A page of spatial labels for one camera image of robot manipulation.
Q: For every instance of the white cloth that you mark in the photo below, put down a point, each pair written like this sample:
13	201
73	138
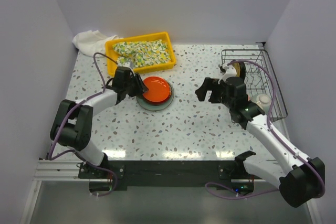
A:
90	42

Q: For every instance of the yellow plastic tray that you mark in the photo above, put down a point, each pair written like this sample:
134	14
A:
112	61

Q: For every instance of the pale green bowl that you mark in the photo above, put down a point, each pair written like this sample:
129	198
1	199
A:
263	101

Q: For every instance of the lemon print cloth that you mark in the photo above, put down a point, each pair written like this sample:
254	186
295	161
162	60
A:
142	53

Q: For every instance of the yellow patterned plate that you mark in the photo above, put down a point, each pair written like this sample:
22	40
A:
239	69

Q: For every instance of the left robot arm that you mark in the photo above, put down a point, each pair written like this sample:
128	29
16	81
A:
72	126

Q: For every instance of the glossy black plate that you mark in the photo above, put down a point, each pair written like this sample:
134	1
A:
243	70

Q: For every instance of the large celadon green plate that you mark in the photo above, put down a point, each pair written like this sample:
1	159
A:
159	96

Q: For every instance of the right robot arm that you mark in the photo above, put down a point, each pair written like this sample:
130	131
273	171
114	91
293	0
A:
302	178

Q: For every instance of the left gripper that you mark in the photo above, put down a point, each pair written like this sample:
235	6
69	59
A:
140	87

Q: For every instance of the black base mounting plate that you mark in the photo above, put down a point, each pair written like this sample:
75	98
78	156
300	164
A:
169	174

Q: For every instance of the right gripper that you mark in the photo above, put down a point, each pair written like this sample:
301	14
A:
209	84

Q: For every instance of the black wire dish rack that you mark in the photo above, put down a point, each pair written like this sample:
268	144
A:
260	77

